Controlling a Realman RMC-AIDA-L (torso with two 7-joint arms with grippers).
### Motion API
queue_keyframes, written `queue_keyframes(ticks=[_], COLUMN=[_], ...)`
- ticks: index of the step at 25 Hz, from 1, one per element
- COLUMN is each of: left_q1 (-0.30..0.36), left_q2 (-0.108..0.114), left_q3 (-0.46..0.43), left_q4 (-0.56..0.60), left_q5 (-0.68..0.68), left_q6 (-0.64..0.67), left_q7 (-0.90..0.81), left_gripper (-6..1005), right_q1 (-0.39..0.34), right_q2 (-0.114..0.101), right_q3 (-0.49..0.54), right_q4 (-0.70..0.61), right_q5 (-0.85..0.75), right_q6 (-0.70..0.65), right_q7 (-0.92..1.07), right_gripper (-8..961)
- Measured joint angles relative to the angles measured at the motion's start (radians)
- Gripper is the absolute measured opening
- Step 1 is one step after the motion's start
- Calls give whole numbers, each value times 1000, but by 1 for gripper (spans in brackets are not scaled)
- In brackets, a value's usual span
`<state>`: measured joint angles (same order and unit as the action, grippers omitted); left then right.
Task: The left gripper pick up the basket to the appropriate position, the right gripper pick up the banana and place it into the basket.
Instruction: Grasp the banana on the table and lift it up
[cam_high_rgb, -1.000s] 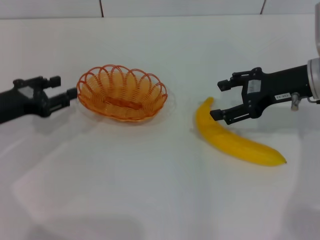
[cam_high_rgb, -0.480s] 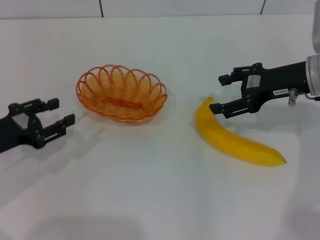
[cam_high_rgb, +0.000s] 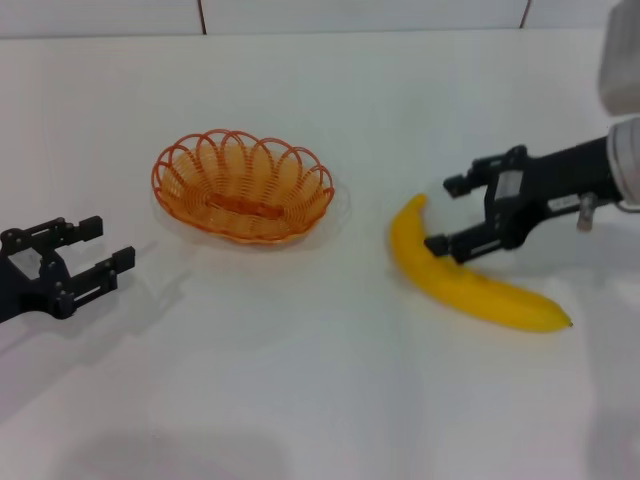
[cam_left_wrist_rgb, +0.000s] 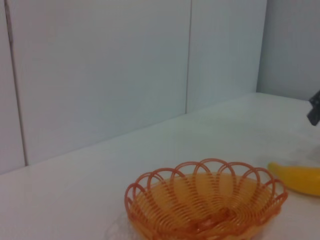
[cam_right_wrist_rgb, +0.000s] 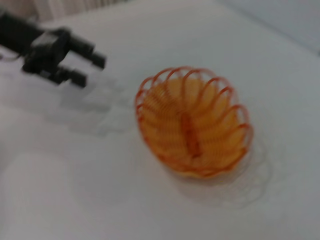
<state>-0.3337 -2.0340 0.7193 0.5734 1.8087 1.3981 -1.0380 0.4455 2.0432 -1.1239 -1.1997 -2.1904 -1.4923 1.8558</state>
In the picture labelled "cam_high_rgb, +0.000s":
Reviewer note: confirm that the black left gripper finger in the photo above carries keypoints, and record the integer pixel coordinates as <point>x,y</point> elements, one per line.
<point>122,257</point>
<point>90,227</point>

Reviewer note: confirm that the orange woven plastic basket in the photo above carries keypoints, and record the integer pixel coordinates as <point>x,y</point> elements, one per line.
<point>240,200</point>

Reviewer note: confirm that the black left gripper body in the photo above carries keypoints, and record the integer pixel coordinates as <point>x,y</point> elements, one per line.
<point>25,285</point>

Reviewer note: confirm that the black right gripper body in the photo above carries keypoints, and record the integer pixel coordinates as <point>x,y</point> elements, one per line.
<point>555,180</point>

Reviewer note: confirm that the silver connector plug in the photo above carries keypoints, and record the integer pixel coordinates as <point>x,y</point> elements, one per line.
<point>585,212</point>

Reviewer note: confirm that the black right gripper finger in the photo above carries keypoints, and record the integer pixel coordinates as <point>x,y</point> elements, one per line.
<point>457,185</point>
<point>440,245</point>

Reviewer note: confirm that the yellow banana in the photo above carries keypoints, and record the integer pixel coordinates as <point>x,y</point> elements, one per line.
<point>450,280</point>

